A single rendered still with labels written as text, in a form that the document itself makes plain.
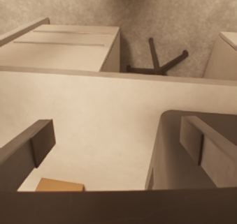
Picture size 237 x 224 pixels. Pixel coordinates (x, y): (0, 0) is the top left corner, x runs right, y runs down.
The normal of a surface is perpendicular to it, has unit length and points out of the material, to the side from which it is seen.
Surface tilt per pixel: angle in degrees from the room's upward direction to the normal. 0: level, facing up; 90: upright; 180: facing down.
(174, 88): 0
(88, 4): 0
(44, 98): 0
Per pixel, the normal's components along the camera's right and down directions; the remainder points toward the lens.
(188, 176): 0.00, -0.78
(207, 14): -0.12, 0.62
